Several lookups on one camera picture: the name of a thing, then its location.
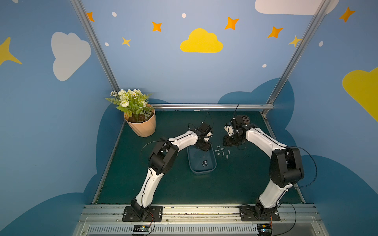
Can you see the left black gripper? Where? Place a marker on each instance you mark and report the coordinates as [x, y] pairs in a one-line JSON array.
[[204, 141]]

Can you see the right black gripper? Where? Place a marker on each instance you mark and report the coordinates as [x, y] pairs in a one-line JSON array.
[[231, 138]]

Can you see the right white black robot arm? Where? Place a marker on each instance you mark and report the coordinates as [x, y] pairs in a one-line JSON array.
[[286, 167]]

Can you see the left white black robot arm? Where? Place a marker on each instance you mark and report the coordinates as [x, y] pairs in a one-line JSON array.
[[162, 159]]

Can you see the translucent blue storage box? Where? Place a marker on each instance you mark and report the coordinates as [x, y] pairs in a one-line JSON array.
[[201, 162]]

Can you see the terracotta flower pot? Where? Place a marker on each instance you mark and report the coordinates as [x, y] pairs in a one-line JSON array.
[[146, 128]]

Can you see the artificial white flower plant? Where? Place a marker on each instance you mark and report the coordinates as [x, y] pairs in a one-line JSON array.
[[133, 103]]

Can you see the right small circuit board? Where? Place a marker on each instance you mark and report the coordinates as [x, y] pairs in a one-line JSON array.
[[264, 230]]

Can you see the small circuit board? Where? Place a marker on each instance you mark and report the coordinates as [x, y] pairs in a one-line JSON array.
[[264, 230], [141, 229]]

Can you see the left small circuit board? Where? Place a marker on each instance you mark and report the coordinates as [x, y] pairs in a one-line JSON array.
[[141, 229]]

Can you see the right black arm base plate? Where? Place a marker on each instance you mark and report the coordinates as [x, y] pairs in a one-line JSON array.
[[258, 213]]

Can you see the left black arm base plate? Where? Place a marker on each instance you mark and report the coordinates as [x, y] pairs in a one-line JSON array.
[[132, 214]]

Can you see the aluminium front rail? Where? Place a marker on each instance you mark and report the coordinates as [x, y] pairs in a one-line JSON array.
[[200, 220]]

